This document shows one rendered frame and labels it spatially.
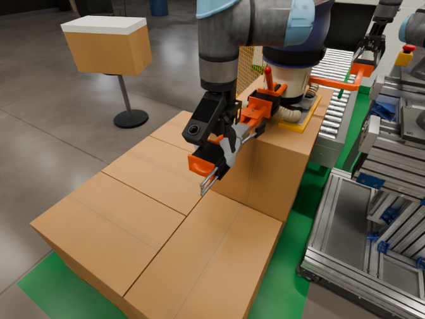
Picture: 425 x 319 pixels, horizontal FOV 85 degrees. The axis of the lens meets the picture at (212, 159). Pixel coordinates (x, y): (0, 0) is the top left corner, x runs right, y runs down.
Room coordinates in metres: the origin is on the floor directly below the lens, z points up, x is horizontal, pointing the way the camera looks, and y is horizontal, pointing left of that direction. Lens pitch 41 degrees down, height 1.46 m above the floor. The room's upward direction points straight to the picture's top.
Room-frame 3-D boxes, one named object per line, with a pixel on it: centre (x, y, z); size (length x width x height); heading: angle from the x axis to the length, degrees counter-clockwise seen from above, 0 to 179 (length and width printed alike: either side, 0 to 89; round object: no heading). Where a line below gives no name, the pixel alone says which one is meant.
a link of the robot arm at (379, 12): (1.05, -0.68, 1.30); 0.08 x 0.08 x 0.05
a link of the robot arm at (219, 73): (0.45, -0.01, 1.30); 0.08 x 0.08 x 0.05
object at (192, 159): (0.44, 0.01, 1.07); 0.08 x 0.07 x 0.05; 149
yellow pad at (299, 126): (0.90, -0.39, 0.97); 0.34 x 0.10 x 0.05; 149
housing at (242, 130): (0.55, -0.07, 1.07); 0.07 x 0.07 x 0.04; 59
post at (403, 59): (1.54, -1.22, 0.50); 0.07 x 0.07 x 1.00; 59
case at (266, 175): (0.96, -0.31, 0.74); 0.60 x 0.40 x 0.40; 151
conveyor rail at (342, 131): (2.14, -1.38, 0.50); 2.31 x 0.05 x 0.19; 149
